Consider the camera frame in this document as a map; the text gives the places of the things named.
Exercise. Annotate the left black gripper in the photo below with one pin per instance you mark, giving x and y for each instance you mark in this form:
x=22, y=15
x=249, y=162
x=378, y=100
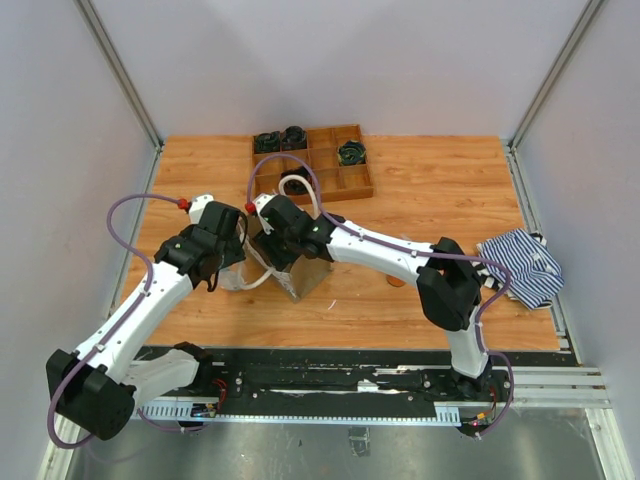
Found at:
x=234, y=250

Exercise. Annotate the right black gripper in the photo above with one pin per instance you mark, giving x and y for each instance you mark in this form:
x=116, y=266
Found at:
x=266, y=239

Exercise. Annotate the blue spray bottle orange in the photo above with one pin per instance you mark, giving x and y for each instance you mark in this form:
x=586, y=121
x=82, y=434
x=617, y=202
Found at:
x=394, y=281

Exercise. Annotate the blue striped cloth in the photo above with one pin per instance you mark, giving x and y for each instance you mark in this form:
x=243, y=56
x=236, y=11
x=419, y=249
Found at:
x=536, y=277

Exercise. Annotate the pink cap clear bottle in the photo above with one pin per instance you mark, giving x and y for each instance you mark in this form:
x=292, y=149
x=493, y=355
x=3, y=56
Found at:
x=232, y=278

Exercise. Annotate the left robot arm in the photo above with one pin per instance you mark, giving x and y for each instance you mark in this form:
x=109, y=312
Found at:
x=96, y=386

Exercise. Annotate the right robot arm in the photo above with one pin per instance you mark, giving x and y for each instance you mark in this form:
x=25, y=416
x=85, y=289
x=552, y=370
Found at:
x=444, y=277

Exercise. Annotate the black rolled sock behind bag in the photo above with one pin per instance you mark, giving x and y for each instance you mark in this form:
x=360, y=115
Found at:
x=293, y=181

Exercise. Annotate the wooden compartment tray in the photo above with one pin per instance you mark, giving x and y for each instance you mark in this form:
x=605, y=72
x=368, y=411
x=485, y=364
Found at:
x=337, y=183

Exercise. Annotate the black rolled sock left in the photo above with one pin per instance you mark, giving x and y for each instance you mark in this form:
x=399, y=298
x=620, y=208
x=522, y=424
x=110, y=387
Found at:
x=267, y=142

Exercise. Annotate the dark green rolled sock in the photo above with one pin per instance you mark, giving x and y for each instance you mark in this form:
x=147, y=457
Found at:
x=351, y=153

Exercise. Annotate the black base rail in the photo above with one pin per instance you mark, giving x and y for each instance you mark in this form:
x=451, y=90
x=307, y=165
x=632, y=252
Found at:
x=326, y=384

